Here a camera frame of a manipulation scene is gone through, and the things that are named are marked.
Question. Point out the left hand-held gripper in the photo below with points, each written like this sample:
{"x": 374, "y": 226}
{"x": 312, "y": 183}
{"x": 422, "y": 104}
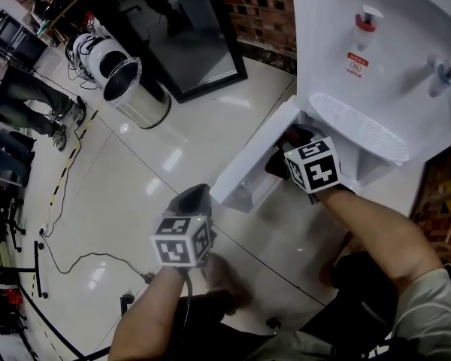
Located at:
{"x": 180, "y": 246}

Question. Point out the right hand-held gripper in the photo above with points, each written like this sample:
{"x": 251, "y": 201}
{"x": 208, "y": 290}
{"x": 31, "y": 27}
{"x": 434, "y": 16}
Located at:
{"x": 315, "y": 167}

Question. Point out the white water dispenser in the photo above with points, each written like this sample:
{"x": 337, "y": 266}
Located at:
{"x": 391, "y": 32}

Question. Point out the person's left forearm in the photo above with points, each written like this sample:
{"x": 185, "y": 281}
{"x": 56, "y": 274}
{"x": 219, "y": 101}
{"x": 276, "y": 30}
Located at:
{"x": 146, "y": 314}

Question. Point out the white drip tray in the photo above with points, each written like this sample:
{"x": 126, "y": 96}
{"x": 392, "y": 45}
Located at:
{"x": 361, "y": 130}

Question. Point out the person's brown left shoe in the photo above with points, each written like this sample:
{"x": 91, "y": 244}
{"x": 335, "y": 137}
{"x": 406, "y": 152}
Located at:
{"x": 225, "y": 280}

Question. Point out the person's brown shoe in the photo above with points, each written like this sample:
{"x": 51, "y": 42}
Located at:
{"x": 225, "y": 280}
{"x": 338, "y": 258}

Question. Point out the red warning sticker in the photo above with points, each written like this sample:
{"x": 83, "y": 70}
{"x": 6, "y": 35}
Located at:
{"x": 358, "y": 64}

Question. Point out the person's left leg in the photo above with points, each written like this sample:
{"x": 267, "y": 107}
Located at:
{"x": 203, "y": 314}

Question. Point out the person's leg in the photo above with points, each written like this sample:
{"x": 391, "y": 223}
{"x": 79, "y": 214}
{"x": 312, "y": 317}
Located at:
{"x": 361, "y": 295}
{"x": 203, "y": 314}

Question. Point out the steel trash bin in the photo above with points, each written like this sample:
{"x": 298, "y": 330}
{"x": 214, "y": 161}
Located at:
{"x": 139, "y": 96}

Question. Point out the person's brown right shoe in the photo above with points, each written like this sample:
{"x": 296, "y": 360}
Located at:
{"x": 338, "y": 258}

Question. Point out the yellow black striped tape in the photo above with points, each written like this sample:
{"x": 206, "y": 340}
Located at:
{"x": 65, "y": 167}

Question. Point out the black caster wheel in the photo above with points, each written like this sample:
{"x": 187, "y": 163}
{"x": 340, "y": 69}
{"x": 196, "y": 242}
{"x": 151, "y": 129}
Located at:
{"x": 273, "y": 322}

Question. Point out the black glass-door fridge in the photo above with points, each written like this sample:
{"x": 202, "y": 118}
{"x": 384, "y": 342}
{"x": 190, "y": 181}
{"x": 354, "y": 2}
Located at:
{"x": 195, "y": 32}

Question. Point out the person's right leg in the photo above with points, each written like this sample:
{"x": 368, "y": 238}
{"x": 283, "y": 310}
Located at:
{"x": 361, "y": 295}

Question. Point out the black office chair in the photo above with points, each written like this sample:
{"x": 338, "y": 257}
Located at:
{"x": 7, "y": 220}

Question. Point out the small red box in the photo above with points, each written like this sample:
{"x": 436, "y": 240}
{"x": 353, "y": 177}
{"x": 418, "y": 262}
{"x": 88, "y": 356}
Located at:
{"x": 13, "y": 295}

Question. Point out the person's light shirt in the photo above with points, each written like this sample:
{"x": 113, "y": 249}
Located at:
{"x": 428, "y": 314}

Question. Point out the wooden table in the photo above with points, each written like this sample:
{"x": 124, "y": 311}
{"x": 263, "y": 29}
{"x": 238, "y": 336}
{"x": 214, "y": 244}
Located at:
{"x": 56, "y": 17}

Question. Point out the black equipment case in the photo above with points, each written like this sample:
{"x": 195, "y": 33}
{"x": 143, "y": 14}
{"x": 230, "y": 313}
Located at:
{"x": 15, "y": 40}

